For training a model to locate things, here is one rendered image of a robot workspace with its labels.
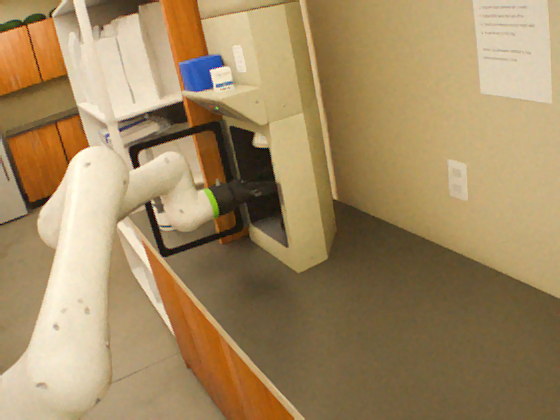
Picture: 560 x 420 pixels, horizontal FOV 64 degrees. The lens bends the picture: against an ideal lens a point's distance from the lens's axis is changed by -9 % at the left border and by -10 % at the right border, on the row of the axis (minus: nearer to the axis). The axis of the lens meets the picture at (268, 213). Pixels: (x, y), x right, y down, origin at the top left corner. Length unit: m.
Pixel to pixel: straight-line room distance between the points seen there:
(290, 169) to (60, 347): 0.89
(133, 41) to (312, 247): 1.44
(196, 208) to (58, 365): 0.81
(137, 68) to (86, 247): 1.77
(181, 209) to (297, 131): 0.39
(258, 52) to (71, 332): 0.86
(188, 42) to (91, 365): 1.15
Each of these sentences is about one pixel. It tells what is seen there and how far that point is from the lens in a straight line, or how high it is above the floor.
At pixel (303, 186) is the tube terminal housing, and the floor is 1.20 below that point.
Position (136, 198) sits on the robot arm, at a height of 1.34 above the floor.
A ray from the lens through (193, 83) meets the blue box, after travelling 1.45.
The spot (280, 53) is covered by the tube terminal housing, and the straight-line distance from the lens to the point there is 1.33.
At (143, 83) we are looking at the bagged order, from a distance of 2.52.
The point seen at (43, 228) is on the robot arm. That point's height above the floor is 1.39.
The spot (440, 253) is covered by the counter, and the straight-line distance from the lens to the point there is 1.53.
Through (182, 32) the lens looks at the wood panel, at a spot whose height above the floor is 1.68.
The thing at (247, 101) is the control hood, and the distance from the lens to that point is 1.29.
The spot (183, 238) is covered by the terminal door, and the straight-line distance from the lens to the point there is 1.67.
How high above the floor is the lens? 1.72
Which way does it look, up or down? 24 degrees down
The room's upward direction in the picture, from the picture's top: 12 degrees counter-clockwise
